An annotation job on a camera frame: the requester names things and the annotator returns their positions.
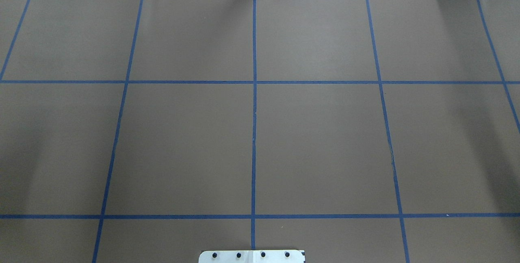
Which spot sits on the brown paper table cover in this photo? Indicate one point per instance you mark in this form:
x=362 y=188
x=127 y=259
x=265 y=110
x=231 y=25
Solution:
x=364 y=131

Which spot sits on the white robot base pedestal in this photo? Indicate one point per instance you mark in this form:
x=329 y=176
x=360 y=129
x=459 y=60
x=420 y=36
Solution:
x=252 y=256

